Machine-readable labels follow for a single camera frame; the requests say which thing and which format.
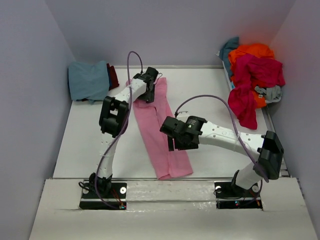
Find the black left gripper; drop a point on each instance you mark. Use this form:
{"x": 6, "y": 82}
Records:
{"x": 149, "y": 98}

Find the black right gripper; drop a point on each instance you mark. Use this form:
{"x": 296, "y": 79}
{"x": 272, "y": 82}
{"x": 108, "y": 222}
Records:
{"x": 179, "y": 145}

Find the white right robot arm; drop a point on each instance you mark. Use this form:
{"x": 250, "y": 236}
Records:
{"x": 265, "y": 151}

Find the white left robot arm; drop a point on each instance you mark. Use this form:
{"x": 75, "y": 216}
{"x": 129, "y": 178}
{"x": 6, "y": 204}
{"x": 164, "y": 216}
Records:
{"x": 113, "y": 122}

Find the folded dark red t shirt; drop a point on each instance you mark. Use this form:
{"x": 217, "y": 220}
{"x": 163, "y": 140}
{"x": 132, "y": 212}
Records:
{"x": 112, "y": 76}

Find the folded light blue t shirt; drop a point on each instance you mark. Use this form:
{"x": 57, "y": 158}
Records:
{"x": 88, "y": 81}

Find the clear plastic bin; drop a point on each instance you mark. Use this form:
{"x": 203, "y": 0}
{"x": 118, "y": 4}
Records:
{"x": 223, "y": 56}

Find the teal t shirt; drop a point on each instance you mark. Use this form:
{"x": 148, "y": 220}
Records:
{"x": 232, "y": 44}

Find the magenta t shirt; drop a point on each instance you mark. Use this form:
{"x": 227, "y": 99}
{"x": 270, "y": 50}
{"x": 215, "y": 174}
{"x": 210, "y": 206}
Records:
{"x": 251, "y": 71}

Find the grey t shirt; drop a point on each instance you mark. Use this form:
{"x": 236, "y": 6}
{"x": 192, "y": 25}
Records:
{"x": 270, "y": 94}

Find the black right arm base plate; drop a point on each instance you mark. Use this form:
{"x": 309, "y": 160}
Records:
{"x": 225, "y": 197}

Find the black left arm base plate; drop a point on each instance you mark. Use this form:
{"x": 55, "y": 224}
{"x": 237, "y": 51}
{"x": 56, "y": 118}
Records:
{"x": 113, "y": 199}

